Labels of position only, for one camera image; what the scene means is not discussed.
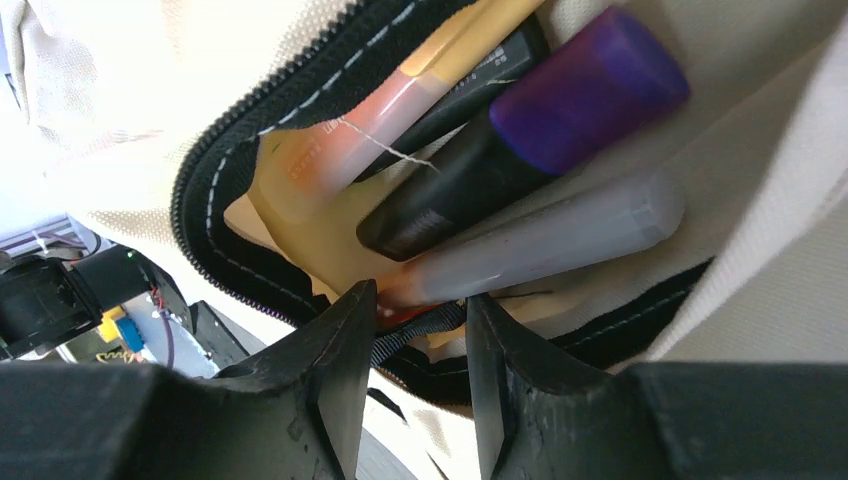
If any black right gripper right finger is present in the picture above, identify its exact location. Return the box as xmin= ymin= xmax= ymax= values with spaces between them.
xmin=466 ymin=295 xmax=621 ymax=479

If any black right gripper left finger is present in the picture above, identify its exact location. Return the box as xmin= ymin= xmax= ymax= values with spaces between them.
xmin=213 ymin=280 xmax=376 ymax=479

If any cream canvas backpack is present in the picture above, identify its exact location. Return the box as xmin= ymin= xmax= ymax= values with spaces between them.
xmin=0 ymin=0 xmax=848 ymax=480

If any salmon grey highlighter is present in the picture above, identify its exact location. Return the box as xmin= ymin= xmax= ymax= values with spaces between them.
xmin=378 ymin=170 xmax=685 ymax=311

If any purple black highlighter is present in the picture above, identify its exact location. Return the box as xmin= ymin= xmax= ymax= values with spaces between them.
xmin=356 ymin=6 xmax=690 ymax=262

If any green black highlighter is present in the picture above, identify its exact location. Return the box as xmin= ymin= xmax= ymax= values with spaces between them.
xmin=391 ymin=14 xmax=550 ymax=155

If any light orange highlighter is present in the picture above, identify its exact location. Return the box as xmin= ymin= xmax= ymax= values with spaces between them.
xmin=251 ymin=1 xmax=539 ymax=223

